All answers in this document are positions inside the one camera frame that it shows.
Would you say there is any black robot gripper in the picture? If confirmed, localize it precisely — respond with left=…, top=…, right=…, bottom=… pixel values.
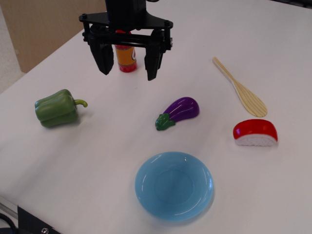
left=79, top=0, right=173, bottom=81

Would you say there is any red and white toy sushi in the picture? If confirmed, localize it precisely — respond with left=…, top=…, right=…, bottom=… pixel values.
left=233, top=119, right=278, bottom=146

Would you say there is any blue plastic plate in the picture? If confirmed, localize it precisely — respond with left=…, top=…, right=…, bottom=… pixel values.
left=135, top=152, right=215, bottom=221

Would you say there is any red toy sauce bottle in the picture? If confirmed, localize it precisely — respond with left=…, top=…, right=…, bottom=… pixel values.
left=115, top=45, right=137, bottom=73

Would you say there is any purple toy eggplant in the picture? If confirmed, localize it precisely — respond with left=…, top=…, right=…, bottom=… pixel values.
left=155, top=97, right=200, bottom=131

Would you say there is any green toy bell pepper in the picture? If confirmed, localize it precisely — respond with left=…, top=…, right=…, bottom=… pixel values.
left=35, top=89, right=88, bottom=128

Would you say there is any wooden rice paddle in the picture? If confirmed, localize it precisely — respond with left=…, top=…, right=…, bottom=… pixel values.
left=212, top=57, right=268, bottom=117

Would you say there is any black corner bracket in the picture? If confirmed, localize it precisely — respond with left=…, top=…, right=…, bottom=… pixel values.
left=18, top=206, right=60, bottom=234

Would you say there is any black cable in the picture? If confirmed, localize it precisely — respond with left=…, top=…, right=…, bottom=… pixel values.
left=0, top=212, right=18, bottom=234

